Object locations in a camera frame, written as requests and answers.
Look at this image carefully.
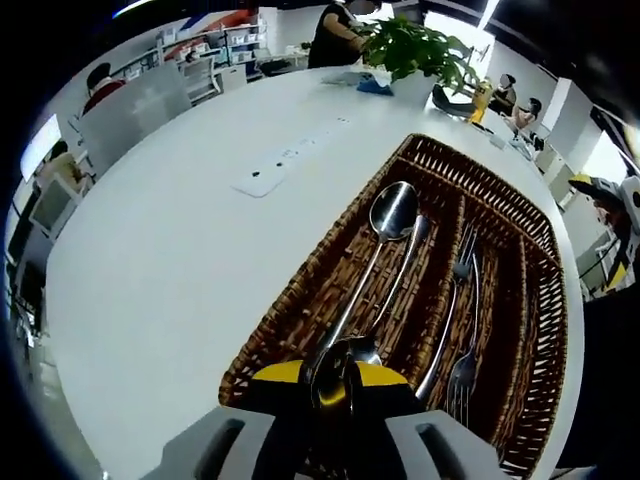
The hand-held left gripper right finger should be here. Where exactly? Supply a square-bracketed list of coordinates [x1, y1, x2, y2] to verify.
[344, 362, 504, 480]

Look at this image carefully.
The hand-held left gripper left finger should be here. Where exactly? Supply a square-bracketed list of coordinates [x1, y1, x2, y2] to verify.
[157, 359, 326, 480]

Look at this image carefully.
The steel spoon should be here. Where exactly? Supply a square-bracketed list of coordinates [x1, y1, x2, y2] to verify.
[312, 180, 420, 364]
[307, 214, 432, 424]

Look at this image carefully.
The brown wicker storage slot basket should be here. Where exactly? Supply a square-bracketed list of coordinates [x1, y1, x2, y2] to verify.
[218, 132, 570, 476]

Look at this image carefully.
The white storage shelf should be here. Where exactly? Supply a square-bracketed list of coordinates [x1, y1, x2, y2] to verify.
[124, 9, 271, 76]

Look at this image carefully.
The person's dark clothing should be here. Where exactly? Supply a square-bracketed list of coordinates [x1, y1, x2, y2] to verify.
[569, 294, 640, 480]

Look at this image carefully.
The yellow bottle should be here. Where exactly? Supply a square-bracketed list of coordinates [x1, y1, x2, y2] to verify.
[469, 82, 494, 124]

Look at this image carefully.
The black curved object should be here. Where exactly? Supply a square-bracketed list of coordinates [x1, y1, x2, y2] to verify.
[432, 84, 474, 119]

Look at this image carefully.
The green potted plant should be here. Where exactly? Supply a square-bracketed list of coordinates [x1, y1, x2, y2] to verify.
[358, 14, 484, 104]

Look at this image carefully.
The blue cloth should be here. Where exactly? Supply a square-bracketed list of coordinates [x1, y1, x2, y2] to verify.
[357, 79, 394, 97]

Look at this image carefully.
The white table socket panel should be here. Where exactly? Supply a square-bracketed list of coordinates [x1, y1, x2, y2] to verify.
[230, 167, 292, 199]

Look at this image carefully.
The white office chair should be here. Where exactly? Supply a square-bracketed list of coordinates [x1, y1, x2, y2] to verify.
[29, 179, 79, 241]
[182, 54, 221, 104]

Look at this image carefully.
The white desk partition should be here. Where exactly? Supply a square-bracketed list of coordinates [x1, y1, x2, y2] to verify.
[77, 62, 194, 171]

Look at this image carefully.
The white bright screen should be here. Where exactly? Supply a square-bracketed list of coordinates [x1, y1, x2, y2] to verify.
[20, 113, 64, 181]

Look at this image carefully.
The white cabinet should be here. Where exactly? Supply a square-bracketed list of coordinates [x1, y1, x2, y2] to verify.
[214, 64, 249, 94]

